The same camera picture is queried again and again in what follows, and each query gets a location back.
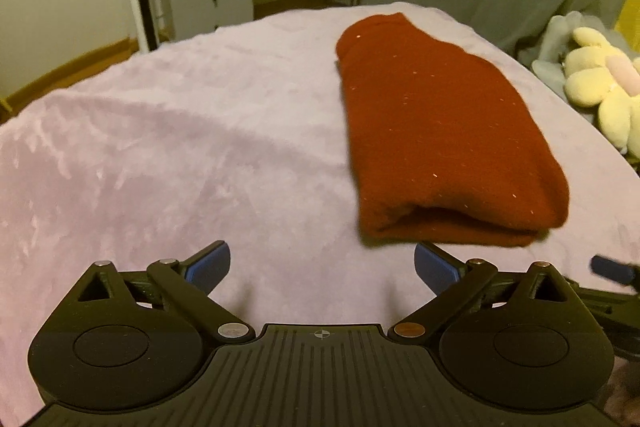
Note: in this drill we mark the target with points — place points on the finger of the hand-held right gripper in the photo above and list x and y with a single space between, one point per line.
612 270

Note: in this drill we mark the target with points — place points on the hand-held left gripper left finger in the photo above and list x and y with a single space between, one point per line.
212 263

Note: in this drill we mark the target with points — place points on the yellow flower plush toy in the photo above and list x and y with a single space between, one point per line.
600 82

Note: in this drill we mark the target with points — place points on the pink fleece blanket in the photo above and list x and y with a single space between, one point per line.
200 132

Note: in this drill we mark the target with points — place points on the dark red knit garment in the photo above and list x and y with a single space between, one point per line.
440 117

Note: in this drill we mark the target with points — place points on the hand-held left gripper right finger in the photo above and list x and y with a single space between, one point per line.
437 270

